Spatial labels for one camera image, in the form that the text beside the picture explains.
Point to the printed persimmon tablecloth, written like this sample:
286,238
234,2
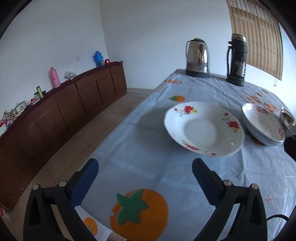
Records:
148,153

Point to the green bottle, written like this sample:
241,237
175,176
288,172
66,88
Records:
39,92

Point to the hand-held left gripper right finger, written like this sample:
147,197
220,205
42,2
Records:
204,182

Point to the black worn thermos flask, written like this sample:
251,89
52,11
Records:
237,60

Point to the stainless steel electric kettle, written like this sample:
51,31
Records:
196,58

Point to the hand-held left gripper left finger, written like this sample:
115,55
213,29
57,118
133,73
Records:
85,182

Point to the clear plastic bag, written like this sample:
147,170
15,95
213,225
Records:
69,75

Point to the pile of household clutter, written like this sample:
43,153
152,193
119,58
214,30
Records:
13,113

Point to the white enamel bowl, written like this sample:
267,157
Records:
288,118

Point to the brown wooden sideboard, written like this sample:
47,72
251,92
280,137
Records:
57,111

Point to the blue thermos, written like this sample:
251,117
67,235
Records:
98,59

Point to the white red-flower deep plate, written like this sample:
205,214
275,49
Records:
201,132

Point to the red and white packet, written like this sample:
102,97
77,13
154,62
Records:
5,213

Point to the bamboo window blind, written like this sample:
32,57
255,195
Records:
256,34

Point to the white pink-flower deep plate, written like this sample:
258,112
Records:
261,122
255,138

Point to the pink thermos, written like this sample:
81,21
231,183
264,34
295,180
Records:
55,77

